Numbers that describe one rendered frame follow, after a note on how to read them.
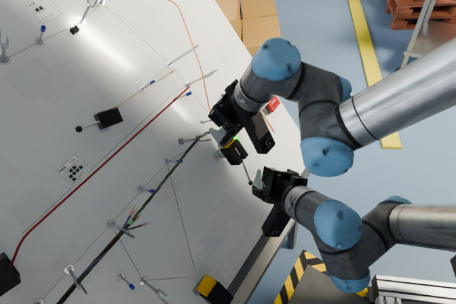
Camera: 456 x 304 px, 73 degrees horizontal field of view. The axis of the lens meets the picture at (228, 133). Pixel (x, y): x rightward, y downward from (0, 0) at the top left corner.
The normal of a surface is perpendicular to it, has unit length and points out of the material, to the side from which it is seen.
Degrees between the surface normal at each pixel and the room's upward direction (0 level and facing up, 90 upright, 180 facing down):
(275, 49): 30
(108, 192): 54
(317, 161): 91
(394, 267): 0
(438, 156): 0
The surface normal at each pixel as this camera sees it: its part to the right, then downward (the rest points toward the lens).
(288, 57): 0.31, -0.42
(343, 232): 0.34, 0.11
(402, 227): -0.97, 0.07
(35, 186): 0.59, -0.10
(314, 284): -0.11, -0.67
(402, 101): -0.59, 0.17
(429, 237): -0.87, 0.40
